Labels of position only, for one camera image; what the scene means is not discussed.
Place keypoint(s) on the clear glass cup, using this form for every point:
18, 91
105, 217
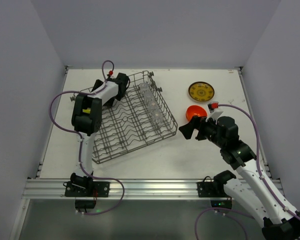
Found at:
156, 117
152, 106
144, 87
148, 96

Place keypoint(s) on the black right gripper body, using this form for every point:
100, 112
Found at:
198, 128

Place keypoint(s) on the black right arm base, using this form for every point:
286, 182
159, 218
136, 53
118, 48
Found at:
213, 188

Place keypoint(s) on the lime green bowl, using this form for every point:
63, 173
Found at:
86, 111

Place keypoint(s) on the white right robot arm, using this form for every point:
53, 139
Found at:
279, 219

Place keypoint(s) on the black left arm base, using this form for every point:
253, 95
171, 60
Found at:
86, 191

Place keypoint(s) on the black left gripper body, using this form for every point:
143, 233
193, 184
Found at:
125, 81

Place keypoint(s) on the orange bowl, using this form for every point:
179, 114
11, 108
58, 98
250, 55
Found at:
195, 111

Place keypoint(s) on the grey wire dish rack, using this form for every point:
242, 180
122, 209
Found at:
127, 125

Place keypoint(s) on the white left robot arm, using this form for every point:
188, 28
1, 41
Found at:
87, 120

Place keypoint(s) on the aluminium mounting rail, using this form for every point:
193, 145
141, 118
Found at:
135, 189

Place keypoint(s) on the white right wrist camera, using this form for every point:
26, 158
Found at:
214, 111

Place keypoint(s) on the yellow patterned plate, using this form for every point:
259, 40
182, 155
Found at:
201, 92

